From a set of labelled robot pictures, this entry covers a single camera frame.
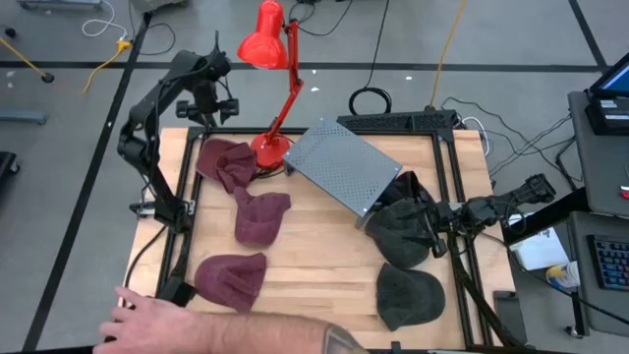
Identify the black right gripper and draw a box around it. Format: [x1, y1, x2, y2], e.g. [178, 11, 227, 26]
[417, 194, 468, 260]

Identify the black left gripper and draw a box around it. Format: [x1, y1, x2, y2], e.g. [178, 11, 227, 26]
[175, 81, 241, 128]

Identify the maroon baseball cap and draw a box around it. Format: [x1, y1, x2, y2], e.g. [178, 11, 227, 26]
[193, 252, 269, 315]
[232, 186, 293, 250]
[195, 137, 259, 195]

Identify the person's forearm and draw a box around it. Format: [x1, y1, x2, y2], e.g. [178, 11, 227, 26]
[199, 312, 371, 354]

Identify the red desk lamp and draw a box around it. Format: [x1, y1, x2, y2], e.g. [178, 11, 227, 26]
[237, 0, 306, 171]

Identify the white paper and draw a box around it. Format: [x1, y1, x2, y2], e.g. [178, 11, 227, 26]
[507, 225, 571, 272]

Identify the black metal beam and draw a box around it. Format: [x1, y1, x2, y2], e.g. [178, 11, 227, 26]
[500, 186, 591, 246]

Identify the grey perforated metal shelf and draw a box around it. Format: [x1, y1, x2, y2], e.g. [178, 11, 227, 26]
[281, 116, 403, 230]

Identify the black phone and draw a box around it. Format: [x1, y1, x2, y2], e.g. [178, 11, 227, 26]
[491, 289, 529, 346]

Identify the grey desk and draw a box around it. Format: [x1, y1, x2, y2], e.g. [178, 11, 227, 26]
[564, 210, 629, 339]

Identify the grey cart top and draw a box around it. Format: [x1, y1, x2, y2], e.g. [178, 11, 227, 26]
[567, 89, 629, 218]

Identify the grey flat object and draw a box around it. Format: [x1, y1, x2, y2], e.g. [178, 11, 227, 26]
[17, 0, 105, 12]

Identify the black keyboard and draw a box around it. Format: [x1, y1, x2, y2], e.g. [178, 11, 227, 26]
[586, 233, 629, 292]

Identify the grey floor bar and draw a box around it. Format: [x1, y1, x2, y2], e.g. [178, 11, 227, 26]
[0, 109, 49, 126]

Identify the black box with white labels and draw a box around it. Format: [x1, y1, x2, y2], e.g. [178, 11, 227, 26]
[584, 94, 629, 138]

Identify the black floor object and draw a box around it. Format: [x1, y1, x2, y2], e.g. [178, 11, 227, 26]
[0, 150, 22, 191]

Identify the person's hand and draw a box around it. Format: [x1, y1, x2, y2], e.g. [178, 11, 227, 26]
[91, 285, 210, 354]

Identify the laptop with blue screen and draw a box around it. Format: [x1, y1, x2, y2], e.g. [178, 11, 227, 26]
[588, 52, 629, 98]

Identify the black lamp power cable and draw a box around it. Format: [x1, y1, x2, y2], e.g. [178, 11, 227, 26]
[254, 165, 286, 179]

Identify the black aluminium table frame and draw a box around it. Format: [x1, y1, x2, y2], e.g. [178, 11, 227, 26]
[155, 125, 530, 353]

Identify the white power cable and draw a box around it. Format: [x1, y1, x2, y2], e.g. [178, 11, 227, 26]
[461, 116, 491, 157]

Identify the yellow extension cable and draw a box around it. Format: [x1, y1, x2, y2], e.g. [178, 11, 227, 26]
[81, 38, 135, 95]

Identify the black cable with coil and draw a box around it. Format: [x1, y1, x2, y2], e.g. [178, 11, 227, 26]
[347, 0, 393, 117]

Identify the yellow cord with black foot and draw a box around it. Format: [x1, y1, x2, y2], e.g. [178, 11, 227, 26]
[0, 36, 55, 84]

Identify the yellow hanging cable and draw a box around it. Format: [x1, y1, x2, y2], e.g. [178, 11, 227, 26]
[429, 0, 469, 112]

